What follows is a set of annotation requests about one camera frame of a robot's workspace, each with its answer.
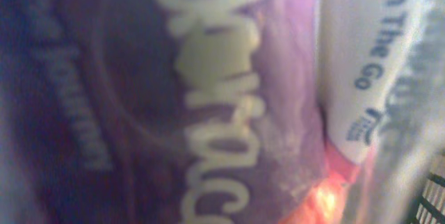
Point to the multicolour tissue pack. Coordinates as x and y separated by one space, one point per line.
218 111

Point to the grey plastic shopping basket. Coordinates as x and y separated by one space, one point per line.
428 206

